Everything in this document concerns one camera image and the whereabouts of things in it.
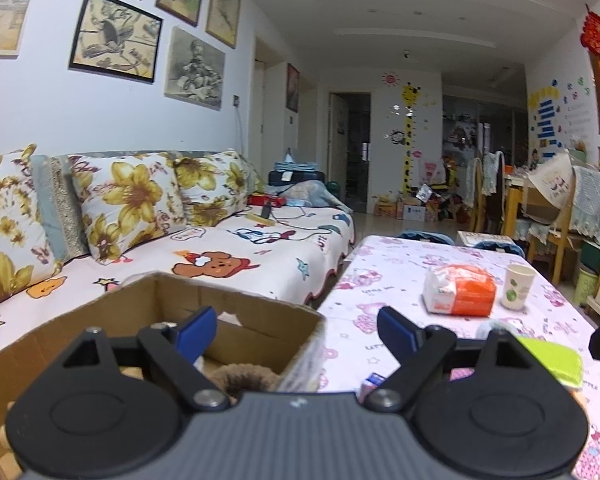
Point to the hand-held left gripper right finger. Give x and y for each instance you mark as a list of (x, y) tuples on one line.
[(397, 332)]

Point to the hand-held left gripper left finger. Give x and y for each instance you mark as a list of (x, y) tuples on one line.
[(196, 331)]

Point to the green soft cloth pack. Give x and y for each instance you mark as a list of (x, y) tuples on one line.
[(554, 362)]

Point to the cardboard box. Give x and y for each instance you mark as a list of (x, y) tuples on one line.
[(260, 320)]

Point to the brown plush toy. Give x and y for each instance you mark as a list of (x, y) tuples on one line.
[(242, 377)]

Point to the pink printed tablecloth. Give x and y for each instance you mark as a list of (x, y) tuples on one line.
[(374, 280)]

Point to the small blue white box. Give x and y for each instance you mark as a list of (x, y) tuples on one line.
[(373, 385)]

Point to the green waste bin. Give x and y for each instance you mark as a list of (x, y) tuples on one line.
[(587, 285)]

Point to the orange white tissue pack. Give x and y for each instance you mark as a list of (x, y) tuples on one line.
[(462, 290)]

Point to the sofa with cartoon cover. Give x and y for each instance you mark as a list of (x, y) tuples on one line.
[(260, 255)]

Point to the blue chair back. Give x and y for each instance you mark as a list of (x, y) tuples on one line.
[(424, 236), (497, 247)]

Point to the white paper cup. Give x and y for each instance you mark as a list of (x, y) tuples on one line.
[(518, 285)]

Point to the cardboard boxes on floor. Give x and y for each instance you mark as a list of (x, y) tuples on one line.
[(404, 208)]

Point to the black remote control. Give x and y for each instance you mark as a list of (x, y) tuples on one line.
[(267, 210)]

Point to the red flat box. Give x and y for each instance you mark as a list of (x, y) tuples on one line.
[(267, 200)]

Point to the wooden chair with cloth cover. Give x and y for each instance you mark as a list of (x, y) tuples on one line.
[(482, 185), (564, 195)]

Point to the black suitcase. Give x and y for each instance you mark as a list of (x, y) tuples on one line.
[(297, 178)]

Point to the grey blue cushion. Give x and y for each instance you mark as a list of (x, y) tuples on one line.
[(55, 205)]

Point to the folded blue cloth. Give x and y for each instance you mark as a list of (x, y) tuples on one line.
[(296, 165)]

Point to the large floral pillow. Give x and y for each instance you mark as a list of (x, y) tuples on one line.
[(10, 230)]

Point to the pencil sketch poster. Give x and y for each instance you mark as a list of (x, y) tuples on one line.
[(195, 67)]

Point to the black framed cartoon picture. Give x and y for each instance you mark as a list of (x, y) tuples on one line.
[(115, 35)]

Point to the brown framed sketch picture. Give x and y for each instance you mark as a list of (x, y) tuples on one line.
[(223, 10)]

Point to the pale framed picture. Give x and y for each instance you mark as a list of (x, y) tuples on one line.
[(5, 22)]

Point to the giraffe height wall sticker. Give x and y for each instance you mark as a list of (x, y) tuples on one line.
[(410, 130)]

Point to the blue yellow wall note display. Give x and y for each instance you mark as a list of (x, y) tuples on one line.
[(554, 110)]

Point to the sun wall sticker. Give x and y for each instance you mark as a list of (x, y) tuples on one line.
[(390, 80)]

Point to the dark framed wall picture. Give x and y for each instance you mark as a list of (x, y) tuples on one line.
[(293, 87)]

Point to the red knot wall decoration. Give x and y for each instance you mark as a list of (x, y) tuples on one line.
[(597, 40)]

